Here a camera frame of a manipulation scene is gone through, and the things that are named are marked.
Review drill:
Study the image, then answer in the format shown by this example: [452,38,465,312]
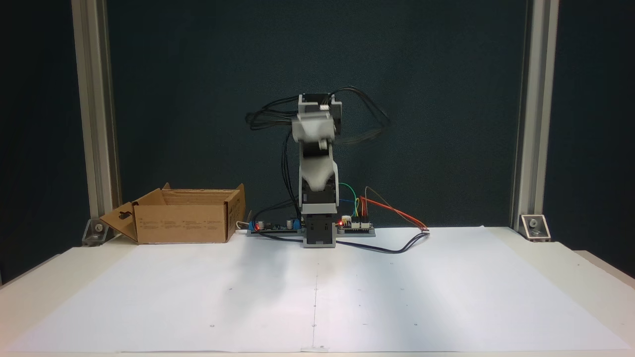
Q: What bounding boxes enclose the circuit board with blue terminal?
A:
[248,217,303,234]

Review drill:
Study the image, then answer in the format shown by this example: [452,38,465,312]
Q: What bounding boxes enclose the circuit board with jumper wires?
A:
[337,217,374,232]

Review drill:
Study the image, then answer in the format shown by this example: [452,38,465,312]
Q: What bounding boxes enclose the orange red wire pair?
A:
[360,196,430,233]

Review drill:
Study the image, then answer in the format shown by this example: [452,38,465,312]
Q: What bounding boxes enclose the grey base plate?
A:
[247,229,377,238]

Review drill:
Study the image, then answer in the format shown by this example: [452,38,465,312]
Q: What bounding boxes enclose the large white paper sheet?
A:
[7,226,634,354]

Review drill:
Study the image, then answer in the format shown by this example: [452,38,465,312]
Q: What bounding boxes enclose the black motor cable bundle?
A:
[245,86,390,235]

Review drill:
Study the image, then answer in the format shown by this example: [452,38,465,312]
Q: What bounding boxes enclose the open cardboard box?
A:
[99,183,246,244]

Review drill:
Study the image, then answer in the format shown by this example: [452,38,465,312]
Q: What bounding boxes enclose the green jumper wire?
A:
[339,183,361,221]

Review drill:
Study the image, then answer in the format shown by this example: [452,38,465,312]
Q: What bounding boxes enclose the metal corner bracket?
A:
[82,218,123,247]
[519,214,552,243]

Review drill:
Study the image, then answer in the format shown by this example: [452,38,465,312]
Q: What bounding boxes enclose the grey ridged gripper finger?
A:
[299,154,339,193]

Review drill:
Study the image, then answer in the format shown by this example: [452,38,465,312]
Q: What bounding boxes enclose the aluminium frame post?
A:
[510,0,560,232]
[71,0,123,220]

